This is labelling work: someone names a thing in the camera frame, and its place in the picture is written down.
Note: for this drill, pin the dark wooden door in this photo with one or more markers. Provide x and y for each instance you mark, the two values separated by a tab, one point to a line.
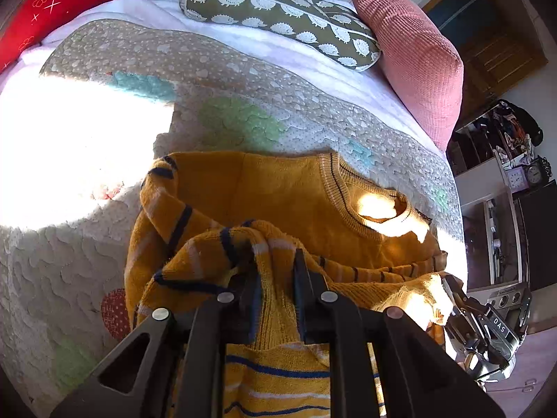
487	43

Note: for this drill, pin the red star-print pillow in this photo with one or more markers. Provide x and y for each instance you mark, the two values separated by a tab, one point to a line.
43	4

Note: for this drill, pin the dark clothes pile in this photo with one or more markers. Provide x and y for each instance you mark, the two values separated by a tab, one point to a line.
518	117

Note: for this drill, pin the white bed sheet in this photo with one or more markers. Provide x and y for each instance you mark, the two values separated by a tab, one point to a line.
304	63

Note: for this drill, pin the black round clock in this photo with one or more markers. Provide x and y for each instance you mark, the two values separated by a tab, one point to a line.
534	175

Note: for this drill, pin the yellow striped knit sweater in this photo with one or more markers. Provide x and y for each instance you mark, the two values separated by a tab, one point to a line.
283	191

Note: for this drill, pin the silver appliance with knobs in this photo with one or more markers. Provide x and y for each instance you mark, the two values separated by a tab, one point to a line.
504	301

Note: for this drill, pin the white shelf unit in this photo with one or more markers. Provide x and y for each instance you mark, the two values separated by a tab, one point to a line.
478	174

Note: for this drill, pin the green hedgehog-print pillow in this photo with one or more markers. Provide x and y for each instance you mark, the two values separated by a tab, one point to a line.
270	8

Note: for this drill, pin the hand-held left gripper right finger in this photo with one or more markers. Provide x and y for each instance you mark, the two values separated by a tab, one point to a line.
300	287

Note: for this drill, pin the pink ribbed pillow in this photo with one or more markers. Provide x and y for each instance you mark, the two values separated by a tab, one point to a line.
409	52

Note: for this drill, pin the quilted patchwork bedspread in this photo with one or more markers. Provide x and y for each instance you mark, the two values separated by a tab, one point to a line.
261	96

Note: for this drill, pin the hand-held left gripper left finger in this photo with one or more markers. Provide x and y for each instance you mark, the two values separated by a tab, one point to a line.
252	300

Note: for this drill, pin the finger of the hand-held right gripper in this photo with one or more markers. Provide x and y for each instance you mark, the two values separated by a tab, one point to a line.
453	291

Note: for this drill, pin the purple square clock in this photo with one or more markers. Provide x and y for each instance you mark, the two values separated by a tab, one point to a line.
517	180

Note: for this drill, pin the black cabinet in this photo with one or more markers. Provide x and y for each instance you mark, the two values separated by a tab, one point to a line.
537	235

